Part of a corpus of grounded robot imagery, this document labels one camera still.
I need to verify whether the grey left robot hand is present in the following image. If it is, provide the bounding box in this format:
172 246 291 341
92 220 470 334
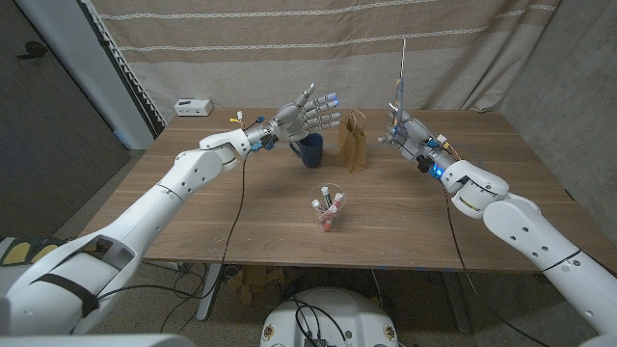
248 82 341 152

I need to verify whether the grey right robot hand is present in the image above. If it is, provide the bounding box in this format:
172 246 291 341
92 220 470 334
378 108 458 178

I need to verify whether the brown paper bag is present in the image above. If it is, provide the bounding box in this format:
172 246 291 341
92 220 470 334
336 109 368 174

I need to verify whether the navy blue mug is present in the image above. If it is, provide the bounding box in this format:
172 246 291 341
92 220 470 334
288 132 325 170

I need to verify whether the clear plastic cup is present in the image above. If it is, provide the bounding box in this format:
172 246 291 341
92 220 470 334
309 182 346 233

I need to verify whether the beige striped curtain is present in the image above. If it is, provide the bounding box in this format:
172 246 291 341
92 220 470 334
89 0 563 113

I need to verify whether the white power strip box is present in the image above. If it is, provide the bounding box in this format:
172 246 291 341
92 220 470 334
174 98 215 118

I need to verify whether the pile of wooden blocks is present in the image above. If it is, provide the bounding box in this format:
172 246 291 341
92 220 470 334
226 266 286 305

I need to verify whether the grey table leg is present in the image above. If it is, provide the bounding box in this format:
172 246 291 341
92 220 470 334
442 271 471 334

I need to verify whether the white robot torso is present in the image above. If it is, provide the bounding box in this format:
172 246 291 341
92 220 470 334
259 286 400 347

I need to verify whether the white table leg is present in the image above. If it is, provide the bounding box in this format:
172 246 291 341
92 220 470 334
196 263 224 323

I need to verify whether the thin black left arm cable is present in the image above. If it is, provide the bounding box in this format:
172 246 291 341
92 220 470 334
95 156 248 303

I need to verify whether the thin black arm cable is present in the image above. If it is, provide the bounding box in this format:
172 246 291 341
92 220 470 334
95 156 248 303
442 185 553 347

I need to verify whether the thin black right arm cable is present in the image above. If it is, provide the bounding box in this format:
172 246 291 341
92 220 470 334
442 185 553 347

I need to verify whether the black torso cable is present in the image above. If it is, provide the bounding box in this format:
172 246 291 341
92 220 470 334
287 298 349 347

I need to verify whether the white door frame post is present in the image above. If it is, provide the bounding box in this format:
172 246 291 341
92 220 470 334
13 0 155 150

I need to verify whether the black door handle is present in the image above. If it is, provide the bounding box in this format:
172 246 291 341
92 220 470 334
15 40 48 62

